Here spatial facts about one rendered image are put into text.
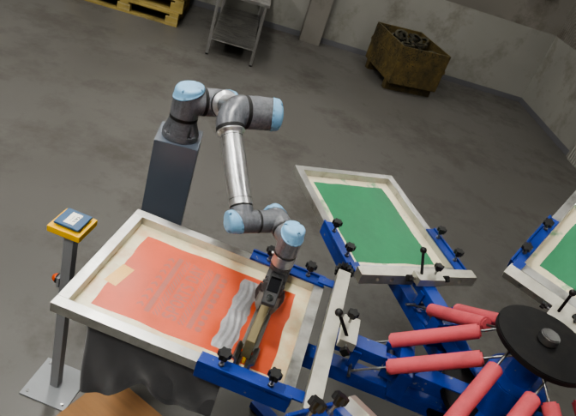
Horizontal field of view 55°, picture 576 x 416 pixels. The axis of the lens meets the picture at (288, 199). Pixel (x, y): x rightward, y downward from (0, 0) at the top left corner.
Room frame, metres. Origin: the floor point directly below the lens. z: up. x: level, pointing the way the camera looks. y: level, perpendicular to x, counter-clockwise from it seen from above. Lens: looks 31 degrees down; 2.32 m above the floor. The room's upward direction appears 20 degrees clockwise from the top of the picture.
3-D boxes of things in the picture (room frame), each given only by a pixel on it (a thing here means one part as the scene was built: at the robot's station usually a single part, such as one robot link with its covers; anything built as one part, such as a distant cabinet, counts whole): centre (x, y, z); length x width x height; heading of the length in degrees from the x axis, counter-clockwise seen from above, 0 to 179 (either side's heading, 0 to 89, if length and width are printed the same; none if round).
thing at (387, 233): (2.18, -0.48, 1.05); 1.08 x 0.61 x 0.23; 27
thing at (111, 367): (1.23, 0.23, 0.74); 0.46 x 0.04 x 0.42; 87
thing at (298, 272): (1.69, -0.09, 0.98); 0.30 x 0.05 x 0.07; 87
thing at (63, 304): (1.43, 0.17, 0.97); 0.79 x 0.58 x 0.04; 87
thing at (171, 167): (2.04, 0.52, 0.60); 0.18 x 0.18 x 1.20; 10
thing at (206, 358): (1.14, -0.06, 0.98); 0.30 x 0.05 x 0.07; 87
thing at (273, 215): (1.51, 0.02, 1.31); 0.11 x 0.11 x 0.08; 34
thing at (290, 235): (1.44, -0.05, 1.31); 0.09 x 0.08 x 0.11; 34
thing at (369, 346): (1.40, -0.39, 1.02); 0.17 x 0.06 x 0.05; 87
